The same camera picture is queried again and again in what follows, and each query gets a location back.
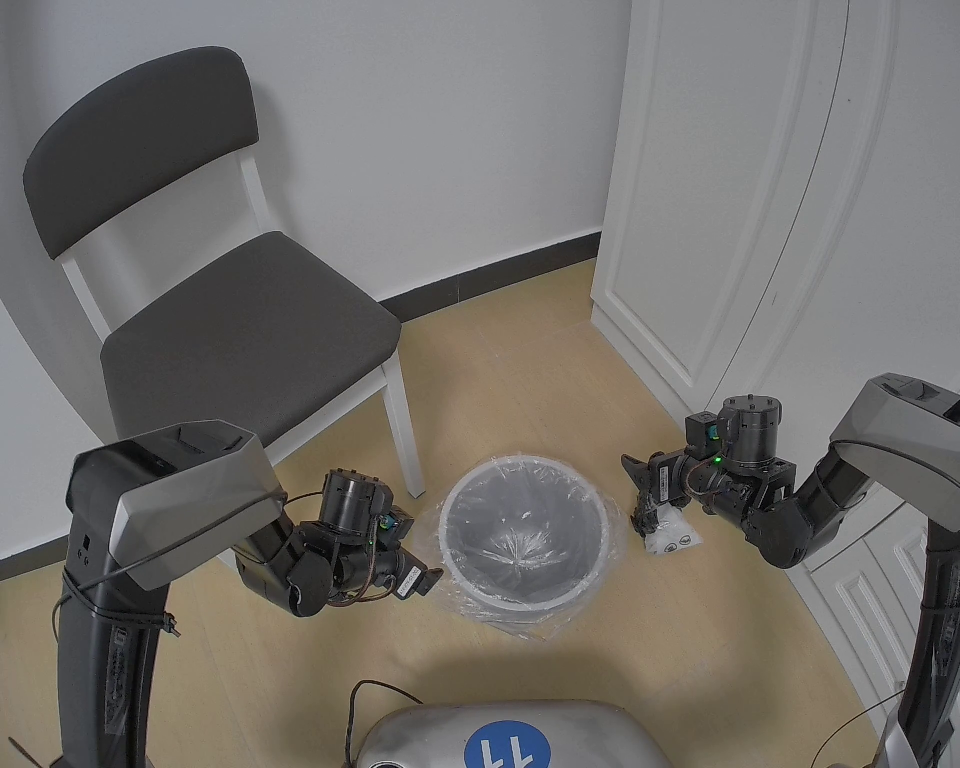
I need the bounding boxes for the white wardrobe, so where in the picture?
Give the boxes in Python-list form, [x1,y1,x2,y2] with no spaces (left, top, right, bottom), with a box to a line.
[590,0,960,751]

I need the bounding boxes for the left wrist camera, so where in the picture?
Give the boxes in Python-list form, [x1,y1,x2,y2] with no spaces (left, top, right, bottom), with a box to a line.
[374,509,416,546]

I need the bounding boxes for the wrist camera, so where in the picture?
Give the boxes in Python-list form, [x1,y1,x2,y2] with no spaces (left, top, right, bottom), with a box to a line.
[685,410,726,456]
[374,509,416,546]

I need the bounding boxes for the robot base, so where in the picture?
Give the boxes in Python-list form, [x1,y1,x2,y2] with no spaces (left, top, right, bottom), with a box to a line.
[366,700,670,768]

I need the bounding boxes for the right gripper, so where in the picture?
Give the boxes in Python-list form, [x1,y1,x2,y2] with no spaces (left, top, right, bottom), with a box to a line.
[620,449,722,538]

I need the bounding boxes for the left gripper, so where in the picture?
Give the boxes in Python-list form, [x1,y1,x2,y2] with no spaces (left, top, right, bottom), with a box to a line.
[372,545,446,602]

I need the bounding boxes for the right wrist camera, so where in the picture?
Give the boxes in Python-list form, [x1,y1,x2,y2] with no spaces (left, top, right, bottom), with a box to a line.
[685,410,726,456]

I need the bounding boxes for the clear printed wrapper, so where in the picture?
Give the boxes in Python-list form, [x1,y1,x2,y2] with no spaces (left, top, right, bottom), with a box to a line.
[643,510,700,558]

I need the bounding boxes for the black cable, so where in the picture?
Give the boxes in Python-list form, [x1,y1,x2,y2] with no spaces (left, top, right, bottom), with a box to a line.
[813,688,910,768]
[343,678,423,768]

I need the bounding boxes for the clear plastic bag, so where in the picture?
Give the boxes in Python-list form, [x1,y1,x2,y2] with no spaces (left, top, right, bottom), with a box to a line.
[411,450,628,645]

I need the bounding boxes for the white chair with grey seat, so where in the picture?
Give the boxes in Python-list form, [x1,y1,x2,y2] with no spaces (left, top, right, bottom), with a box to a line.
[22,46,429,500]

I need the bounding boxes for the white trash bin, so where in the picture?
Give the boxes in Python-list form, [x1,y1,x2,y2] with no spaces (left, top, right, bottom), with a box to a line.
[438,453,611,617]

